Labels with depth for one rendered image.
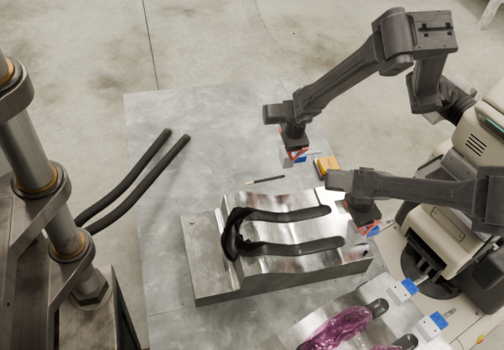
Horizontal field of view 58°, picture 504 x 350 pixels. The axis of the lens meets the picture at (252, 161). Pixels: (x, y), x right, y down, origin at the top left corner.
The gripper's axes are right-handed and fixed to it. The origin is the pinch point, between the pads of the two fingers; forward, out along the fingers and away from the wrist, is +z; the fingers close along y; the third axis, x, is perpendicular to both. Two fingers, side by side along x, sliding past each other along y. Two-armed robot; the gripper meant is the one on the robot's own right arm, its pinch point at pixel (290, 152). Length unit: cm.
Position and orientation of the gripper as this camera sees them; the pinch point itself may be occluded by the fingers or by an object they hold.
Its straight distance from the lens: 139.7
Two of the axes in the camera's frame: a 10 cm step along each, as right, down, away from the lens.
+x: 9.7, -1.4, 1.8
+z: -0.6, 6.3, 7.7
